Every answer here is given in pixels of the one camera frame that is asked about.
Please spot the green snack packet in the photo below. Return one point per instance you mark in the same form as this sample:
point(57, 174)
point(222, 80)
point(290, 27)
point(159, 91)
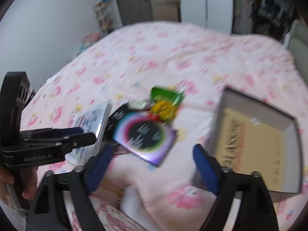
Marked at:
point(166, 96)

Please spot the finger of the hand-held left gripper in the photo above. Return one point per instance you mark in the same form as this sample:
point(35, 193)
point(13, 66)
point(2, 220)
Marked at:
point(67, 131)
point(79, 140)

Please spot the pink printed blanket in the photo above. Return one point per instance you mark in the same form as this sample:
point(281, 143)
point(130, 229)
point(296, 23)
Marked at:
point(168, 60)

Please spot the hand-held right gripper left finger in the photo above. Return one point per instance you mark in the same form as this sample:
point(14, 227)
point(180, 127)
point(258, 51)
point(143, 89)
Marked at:
point(101, 166)

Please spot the black-rimmed cardboard box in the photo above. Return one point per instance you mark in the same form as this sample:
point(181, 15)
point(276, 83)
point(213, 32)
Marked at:
point(252, 149)

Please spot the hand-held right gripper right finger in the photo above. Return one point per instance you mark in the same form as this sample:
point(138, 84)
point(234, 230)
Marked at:
point(207, 170)

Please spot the dark open wardrobe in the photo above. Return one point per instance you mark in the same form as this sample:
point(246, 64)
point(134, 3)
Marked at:
point(264, 4)

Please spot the white shelf with toys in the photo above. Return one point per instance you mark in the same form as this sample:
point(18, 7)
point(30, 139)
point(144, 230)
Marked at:
point(104, 14)

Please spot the grey door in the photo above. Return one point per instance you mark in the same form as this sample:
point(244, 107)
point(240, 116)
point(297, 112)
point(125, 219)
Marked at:
point(130, 0)

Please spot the white wardrobe panel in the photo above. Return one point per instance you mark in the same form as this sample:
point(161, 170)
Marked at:
point(204, 2)

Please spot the white box with blue print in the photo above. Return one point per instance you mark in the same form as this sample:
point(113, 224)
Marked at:
point(91, 120)

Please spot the beige padded headboard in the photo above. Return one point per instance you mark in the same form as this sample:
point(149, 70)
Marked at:
point(298, 43)

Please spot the person's left hand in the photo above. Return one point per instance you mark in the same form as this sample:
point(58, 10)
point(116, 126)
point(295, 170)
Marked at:
point(30, 185)

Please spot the pink cloth item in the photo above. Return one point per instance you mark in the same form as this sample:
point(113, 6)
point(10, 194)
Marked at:
point(89, 41)

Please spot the small white tube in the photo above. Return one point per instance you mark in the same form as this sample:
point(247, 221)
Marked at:
point(139, 104)

